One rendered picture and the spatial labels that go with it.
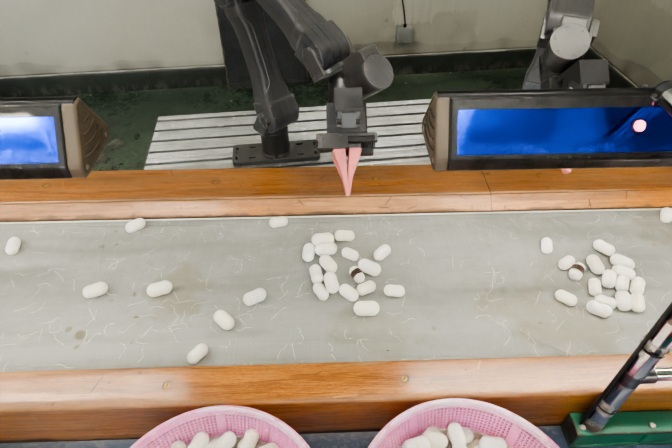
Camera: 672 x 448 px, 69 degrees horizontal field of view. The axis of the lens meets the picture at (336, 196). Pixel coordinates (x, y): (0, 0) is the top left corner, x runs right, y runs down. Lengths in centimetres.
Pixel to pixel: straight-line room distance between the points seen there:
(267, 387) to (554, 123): 46
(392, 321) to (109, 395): 39
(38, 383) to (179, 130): 71
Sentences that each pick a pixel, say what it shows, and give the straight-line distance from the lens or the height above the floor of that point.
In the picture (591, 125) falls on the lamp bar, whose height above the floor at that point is 108.
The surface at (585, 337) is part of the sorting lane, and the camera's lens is 81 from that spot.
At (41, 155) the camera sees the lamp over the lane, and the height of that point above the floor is 107.
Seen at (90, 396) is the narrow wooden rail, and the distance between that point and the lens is 73.
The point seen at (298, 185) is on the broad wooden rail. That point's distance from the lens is 91.
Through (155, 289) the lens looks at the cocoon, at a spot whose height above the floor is 76.
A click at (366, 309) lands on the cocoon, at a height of 76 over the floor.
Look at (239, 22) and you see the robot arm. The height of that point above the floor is 98.
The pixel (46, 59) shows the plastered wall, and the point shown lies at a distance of 301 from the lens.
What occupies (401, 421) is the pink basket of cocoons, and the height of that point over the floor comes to 76.
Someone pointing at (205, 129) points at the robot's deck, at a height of 67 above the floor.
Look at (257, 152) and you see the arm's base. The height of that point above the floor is 68.
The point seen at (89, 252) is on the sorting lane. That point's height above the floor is 74.
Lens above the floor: 136
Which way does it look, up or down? 42 degrees down
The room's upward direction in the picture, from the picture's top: straight up
